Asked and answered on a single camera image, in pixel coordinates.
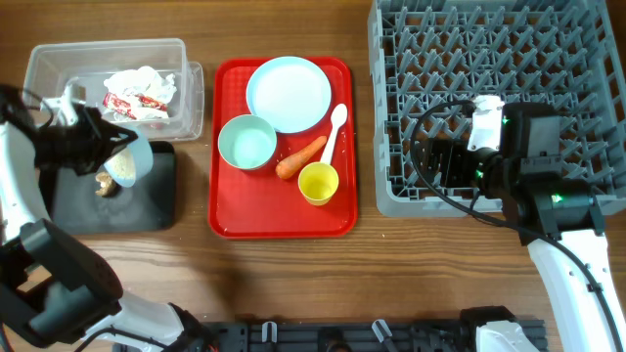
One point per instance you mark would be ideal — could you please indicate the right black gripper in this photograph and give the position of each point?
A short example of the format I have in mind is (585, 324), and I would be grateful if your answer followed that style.
(453, 163)

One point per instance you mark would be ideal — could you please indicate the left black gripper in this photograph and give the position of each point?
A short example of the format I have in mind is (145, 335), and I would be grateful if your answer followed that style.
(96, 142)

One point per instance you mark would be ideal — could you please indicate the white rice pile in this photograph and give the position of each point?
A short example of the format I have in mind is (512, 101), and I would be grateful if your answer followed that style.
(122, 166)

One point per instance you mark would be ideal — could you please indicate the light blue bowl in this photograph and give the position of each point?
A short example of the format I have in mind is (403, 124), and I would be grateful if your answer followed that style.
(143, 159)

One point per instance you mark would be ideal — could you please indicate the red snack wrapper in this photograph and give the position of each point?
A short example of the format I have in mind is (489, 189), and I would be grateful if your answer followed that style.
(136, 107)

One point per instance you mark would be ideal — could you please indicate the brown mushroom piece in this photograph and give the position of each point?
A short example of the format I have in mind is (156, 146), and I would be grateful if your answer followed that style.
(108, 186)

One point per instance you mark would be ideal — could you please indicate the white tissue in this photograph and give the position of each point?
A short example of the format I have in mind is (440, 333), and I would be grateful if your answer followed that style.
(144, 81)

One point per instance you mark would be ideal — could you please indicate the green bowl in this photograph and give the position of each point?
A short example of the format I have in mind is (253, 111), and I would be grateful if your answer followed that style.
(247, 142)

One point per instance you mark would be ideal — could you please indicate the yellow plastic cup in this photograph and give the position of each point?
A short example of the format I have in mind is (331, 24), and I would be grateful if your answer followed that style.
(318, 182)

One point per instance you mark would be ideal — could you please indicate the orange carrot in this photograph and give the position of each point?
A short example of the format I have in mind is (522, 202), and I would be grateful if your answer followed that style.
(287, 167)

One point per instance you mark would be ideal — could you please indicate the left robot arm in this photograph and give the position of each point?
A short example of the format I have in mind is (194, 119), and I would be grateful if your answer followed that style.
(55, 289)

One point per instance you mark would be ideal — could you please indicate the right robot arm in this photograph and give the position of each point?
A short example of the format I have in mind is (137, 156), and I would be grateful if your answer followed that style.
(513, 155)

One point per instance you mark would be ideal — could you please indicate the clear plastic waste bin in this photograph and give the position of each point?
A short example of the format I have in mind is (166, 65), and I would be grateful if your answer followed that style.
(53, 67)

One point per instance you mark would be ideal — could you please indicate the black waste tray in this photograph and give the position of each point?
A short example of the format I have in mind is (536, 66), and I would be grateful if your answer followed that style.
(149, 205)

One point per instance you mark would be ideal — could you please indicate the grey dishwasher rack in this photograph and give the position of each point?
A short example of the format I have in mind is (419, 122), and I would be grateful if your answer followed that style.
(424, 56)

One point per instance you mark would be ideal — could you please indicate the white plastic spoon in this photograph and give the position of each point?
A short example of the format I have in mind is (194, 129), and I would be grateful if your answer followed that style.
(338, 119)

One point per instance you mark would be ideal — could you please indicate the red serving tray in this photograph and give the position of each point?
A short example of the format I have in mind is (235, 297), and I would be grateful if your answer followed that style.
(258, 205)

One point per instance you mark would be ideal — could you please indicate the light blue plate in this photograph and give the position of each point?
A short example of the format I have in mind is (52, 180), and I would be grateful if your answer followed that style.
(291, 93)

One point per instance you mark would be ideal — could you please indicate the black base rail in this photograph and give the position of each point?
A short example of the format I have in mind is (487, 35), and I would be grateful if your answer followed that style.
(421, 336)

